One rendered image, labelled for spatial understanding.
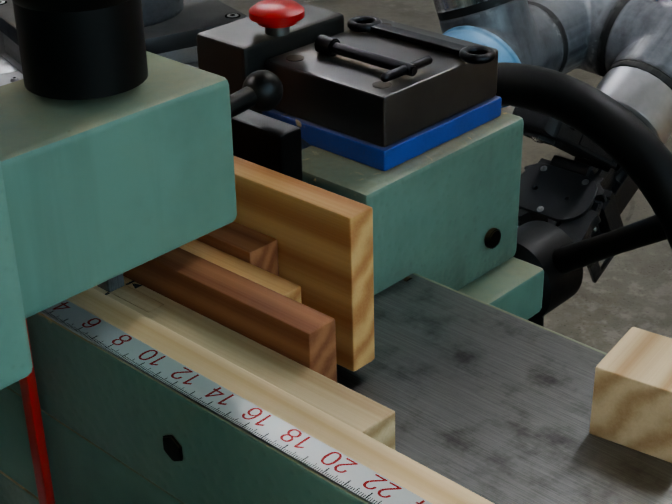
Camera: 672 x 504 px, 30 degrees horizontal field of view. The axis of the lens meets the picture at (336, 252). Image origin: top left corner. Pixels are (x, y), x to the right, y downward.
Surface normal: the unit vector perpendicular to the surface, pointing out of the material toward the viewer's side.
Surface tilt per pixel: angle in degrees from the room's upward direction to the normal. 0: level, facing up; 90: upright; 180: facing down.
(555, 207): 30
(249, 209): 90
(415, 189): 90
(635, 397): 90
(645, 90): 39
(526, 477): 0
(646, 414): 90
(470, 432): 0
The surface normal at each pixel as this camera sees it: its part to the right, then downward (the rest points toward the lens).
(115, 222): 0.73, 0.31
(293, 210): -0.68, 0.36
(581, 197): -0.36, -0.58
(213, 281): -0.03, -0.88
